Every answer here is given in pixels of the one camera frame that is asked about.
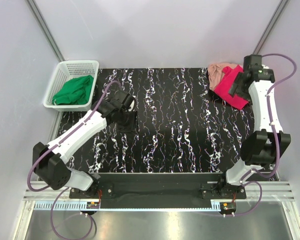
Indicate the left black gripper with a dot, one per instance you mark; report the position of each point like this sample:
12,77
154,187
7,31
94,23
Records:
133,126

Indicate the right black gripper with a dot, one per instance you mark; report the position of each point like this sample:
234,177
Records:
235,88

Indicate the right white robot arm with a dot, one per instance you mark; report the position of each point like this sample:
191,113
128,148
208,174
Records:
260,153

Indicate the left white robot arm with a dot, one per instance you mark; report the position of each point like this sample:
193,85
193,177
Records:
49,161

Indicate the folded pink t-shirt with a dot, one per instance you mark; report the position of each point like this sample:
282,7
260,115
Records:
216,74

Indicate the green t-shirt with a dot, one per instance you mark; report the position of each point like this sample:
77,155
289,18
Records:
76,91

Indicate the white plastic basket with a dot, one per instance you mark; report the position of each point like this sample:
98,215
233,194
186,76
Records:
64,72

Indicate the black marble table mat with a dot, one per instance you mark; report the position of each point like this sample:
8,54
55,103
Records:
183,126

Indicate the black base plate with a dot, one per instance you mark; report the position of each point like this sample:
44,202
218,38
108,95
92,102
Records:
163,191

